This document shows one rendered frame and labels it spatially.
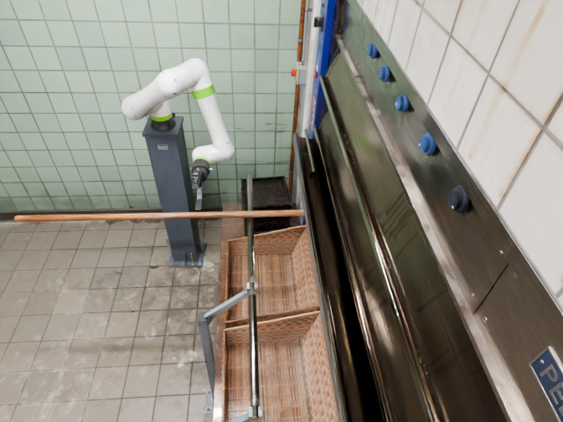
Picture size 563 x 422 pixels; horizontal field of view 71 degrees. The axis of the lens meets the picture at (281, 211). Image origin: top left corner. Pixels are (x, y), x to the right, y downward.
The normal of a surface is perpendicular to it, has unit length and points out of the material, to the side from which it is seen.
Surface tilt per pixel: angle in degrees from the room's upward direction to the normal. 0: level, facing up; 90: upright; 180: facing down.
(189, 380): 0
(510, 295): 91
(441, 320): 70
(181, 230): 90
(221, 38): 90
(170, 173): 90
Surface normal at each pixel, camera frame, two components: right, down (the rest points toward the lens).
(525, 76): -1.00, 0.02
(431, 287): -0.92, -0.21
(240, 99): 0.07, 0.69
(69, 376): 0.04, -0.72
